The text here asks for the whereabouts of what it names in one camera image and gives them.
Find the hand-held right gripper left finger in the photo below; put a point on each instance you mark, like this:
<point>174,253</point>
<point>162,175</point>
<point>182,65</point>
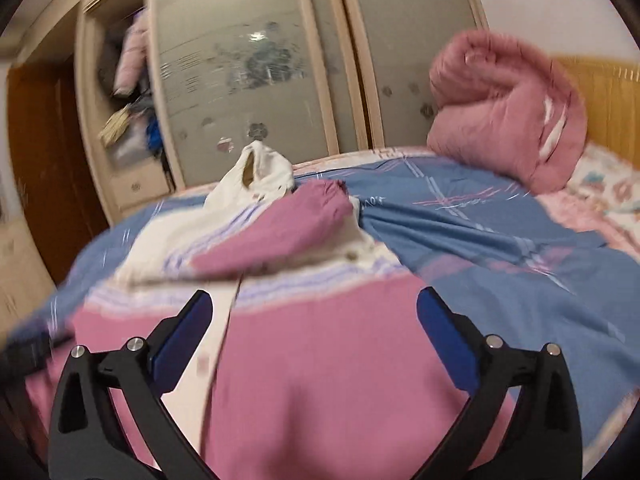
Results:
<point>180,345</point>

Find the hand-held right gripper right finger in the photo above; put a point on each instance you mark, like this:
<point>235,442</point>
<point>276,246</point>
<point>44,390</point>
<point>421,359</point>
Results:
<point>447,345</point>

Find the pink and white hooded jacket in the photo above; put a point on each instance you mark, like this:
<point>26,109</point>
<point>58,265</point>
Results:
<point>325,360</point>

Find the grey clothes pile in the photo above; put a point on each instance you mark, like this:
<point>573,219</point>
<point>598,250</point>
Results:
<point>144,106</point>

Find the blue striped bed sheet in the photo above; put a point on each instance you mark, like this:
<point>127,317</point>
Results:
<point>475,240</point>

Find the beige wardrobe drawer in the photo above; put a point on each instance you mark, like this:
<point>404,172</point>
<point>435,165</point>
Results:
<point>142,185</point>

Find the beige cabinet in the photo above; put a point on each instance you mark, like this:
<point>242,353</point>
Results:
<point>20,280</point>

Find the blue garment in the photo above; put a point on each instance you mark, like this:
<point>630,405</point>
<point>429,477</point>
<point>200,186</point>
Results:
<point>155,135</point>

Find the floral pillow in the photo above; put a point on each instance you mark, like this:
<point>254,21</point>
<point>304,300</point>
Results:
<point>605,185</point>

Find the brown wooden door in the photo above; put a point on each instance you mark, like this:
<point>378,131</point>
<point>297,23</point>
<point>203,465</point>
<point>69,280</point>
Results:
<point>50,160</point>

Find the yellow crumpled cloth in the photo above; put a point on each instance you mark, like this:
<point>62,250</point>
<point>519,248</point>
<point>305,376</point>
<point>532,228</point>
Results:
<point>116,127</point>

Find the pink folded quilt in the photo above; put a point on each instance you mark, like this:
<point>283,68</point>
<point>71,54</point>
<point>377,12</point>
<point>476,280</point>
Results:
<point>490,110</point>

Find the beige wardrobe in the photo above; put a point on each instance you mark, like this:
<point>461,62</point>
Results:
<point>92,110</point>

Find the hanging dark coat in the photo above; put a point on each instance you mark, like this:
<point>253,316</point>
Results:
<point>109,65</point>

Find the hanging pink puffer jacket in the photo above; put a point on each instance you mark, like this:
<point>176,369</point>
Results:
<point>132,55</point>

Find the wooden headboard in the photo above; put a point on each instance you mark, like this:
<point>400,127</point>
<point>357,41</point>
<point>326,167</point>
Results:
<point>610,100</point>

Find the frosted floral sliding door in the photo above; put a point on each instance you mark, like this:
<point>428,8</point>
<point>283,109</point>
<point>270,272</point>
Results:
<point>225,35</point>
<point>410,35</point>

